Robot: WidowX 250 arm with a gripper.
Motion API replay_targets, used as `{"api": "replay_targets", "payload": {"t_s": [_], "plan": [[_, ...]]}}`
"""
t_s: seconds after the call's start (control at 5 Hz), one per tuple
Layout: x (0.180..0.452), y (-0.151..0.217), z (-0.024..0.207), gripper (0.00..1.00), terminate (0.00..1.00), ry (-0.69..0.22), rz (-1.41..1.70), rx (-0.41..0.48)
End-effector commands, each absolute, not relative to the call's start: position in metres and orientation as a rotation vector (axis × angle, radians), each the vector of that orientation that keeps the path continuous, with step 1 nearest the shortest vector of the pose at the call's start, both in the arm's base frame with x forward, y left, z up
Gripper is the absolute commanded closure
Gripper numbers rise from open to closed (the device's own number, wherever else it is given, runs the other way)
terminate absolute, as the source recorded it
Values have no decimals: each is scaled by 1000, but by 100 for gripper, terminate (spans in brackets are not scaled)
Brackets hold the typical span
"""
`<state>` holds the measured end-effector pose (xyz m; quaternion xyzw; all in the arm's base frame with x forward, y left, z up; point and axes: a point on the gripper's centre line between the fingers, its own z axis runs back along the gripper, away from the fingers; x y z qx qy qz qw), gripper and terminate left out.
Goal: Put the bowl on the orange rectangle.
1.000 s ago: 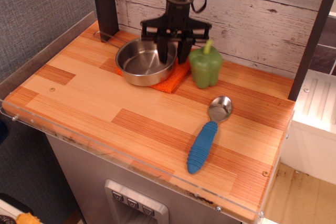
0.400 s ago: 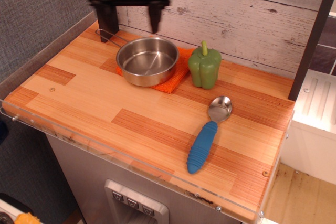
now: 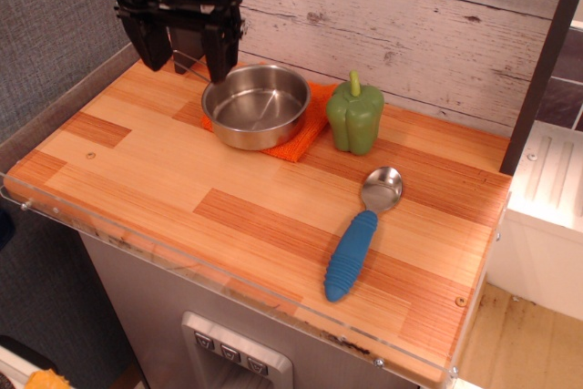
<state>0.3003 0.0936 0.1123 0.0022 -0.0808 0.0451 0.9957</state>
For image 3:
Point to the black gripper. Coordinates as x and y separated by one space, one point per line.
218 21

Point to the steel pan with handle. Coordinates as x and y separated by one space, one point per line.
255 76

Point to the orange cloth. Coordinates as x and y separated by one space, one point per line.
303 138

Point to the green toy bell pepper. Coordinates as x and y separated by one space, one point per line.
354 113

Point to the silver dispenser panel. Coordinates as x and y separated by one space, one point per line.
222 358

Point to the yellow object bottom left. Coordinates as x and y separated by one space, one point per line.
46 379

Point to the dark left post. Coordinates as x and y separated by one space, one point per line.
187 48

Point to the dark post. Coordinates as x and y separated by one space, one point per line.
187 48
554 42

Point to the blue handled metal spoon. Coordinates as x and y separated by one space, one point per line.
380 192

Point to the dark right post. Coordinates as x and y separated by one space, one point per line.
554 42

